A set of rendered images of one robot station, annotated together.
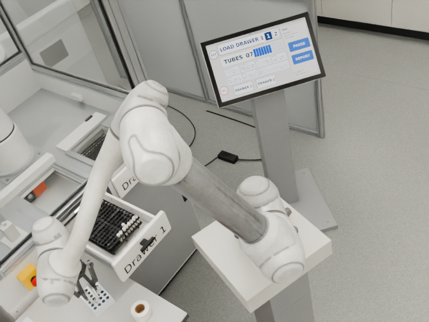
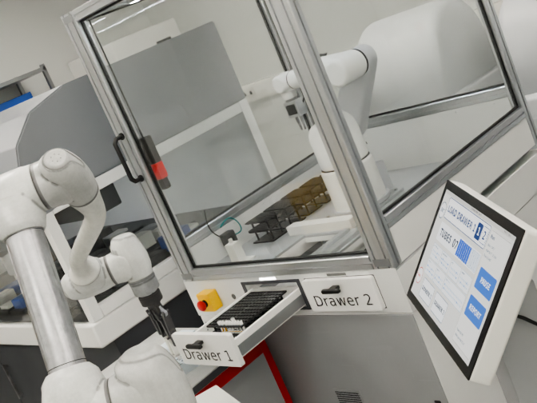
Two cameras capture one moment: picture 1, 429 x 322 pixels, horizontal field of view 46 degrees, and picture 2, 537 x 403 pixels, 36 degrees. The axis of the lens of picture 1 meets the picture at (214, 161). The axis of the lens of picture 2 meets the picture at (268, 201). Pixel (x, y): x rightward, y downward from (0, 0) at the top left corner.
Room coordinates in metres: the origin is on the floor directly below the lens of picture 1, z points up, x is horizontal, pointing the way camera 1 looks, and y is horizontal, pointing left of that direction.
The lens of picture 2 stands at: (1.70, -2.07, 1.76)
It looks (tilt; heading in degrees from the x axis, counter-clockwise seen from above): 12 degrees down; 92
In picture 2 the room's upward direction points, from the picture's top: 23 degrees counter-clockwise
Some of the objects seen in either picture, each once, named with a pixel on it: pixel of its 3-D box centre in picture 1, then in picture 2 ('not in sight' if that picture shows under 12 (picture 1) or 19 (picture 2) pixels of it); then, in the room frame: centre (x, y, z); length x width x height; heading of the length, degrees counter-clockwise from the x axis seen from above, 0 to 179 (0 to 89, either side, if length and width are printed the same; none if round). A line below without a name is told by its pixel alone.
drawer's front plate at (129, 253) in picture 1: (142, 245); (207, 349); (1.26, 0.36, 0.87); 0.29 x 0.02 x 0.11; 133
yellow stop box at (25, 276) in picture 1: (30, 276); (208, 301); (1.26, 0.80, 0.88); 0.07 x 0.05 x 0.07; 133
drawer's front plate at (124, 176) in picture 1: (138, 167); (342, 294); (1.71, 0.34, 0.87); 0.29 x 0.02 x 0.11; 133
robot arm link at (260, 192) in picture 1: (259, 206); (151, 388); (1.18, -0.11, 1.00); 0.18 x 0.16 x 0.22; 3
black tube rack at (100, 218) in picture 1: (108, 227); (249, 316); (1.41, 0.49, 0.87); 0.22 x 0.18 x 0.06; 43
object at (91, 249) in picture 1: (107, 227); (252, 316); (1.42, 0.50, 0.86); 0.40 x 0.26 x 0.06; 43
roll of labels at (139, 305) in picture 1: (141, 311); not in sight; (1.04, 0.41, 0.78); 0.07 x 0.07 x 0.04
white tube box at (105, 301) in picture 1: (96, 298); (190, 359); (1.15, 0.58, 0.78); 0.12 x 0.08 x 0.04; 33
